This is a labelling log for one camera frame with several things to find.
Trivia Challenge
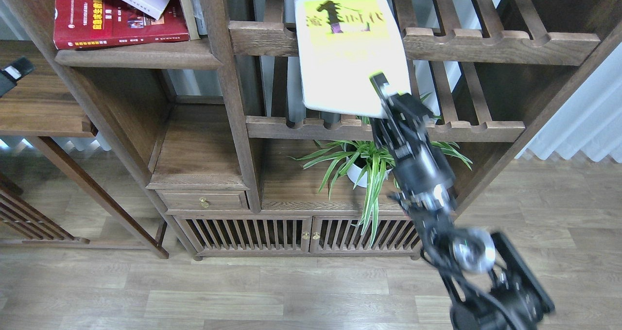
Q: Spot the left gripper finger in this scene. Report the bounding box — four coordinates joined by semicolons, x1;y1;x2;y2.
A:
0;57;35;97

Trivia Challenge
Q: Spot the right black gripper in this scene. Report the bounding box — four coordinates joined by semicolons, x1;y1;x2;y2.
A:
369;72;455;204

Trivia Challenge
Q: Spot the yellow cover book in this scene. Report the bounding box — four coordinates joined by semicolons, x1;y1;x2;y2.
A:
294;0;412;118

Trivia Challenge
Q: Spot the red cover book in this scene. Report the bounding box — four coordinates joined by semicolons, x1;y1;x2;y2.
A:
53;0;190;50

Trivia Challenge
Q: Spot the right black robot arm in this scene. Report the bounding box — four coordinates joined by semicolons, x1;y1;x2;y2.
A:
370;73;555;330

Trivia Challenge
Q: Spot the spider plant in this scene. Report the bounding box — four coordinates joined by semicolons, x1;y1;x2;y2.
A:
298;124;472;236

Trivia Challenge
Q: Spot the white plant pot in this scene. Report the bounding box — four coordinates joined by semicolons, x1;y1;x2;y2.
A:
346;156;392;188

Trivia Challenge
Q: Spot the right slatted cabinet door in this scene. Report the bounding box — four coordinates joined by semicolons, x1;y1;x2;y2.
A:
309;216;421;257

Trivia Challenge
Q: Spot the slatted cabinet door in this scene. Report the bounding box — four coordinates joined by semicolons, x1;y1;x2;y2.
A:
309;216;421;257
175;215;312;257

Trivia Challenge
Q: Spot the white curtain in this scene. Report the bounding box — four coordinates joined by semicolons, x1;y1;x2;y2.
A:
515;44;622;162

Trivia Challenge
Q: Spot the brown upright book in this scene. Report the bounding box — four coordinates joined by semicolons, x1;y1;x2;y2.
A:
180;0;200;40

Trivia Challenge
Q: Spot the white upright book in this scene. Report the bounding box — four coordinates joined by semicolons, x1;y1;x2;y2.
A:
191;0;208;35

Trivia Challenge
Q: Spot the small wooden drawer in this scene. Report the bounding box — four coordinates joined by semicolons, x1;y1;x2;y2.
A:
156;189;249;210

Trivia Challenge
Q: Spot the left slatted cabinet door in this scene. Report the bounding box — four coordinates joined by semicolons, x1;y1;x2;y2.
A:
175;215;312;257

